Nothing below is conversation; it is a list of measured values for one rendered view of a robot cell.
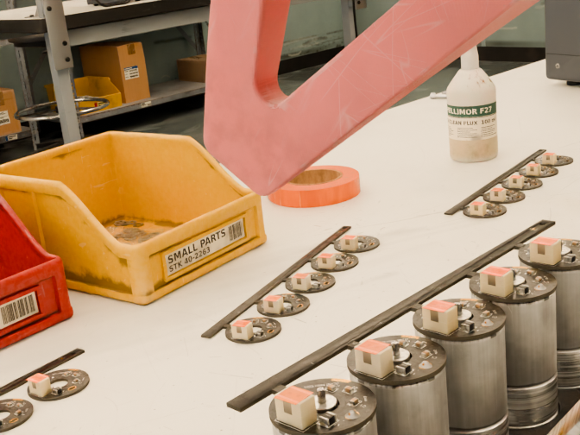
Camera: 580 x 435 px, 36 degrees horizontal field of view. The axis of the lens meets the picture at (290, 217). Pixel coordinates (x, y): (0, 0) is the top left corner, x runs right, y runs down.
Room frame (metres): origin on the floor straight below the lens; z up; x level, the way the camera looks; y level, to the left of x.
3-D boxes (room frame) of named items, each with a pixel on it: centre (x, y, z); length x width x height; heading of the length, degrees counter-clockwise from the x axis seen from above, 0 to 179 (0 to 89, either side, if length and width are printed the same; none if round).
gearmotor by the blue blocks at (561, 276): (0.26, -0.08, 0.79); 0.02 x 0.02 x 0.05
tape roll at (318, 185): (0.57, -0.02, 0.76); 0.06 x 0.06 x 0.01
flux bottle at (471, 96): (0.62, -0.13, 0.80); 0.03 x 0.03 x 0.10
